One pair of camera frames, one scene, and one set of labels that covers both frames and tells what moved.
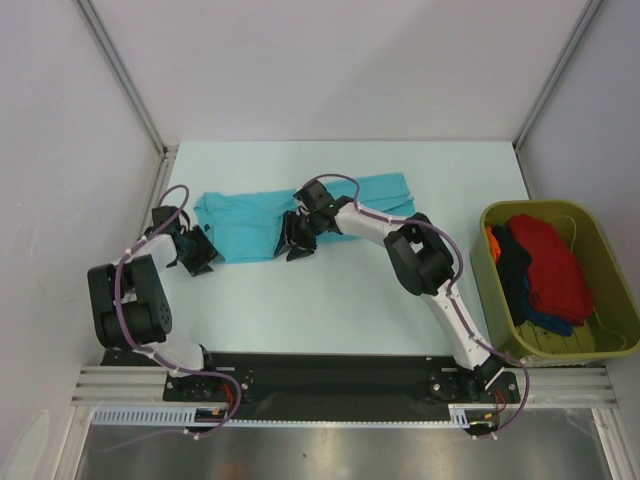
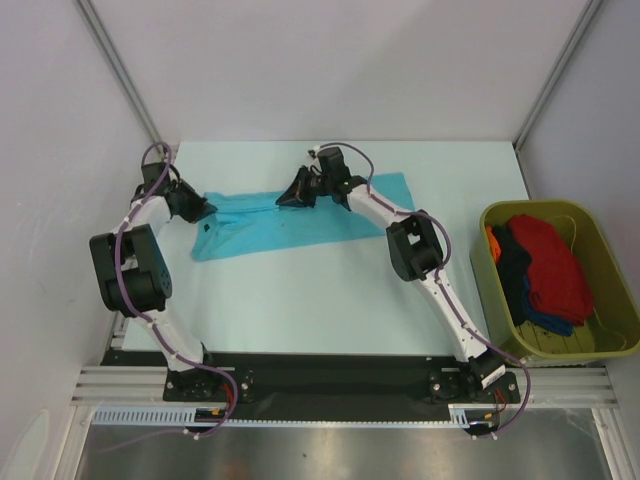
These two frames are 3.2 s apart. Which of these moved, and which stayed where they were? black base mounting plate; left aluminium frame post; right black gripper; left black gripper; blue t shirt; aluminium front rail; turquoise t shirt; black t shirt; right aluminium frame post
Moved: left black gripper; turquoise t shirt; right black gripper
Stayed: aluminium front rail; blue t shirt; black base mounting plate; black t shirt; right aluminium frame post; left aluminium frame post
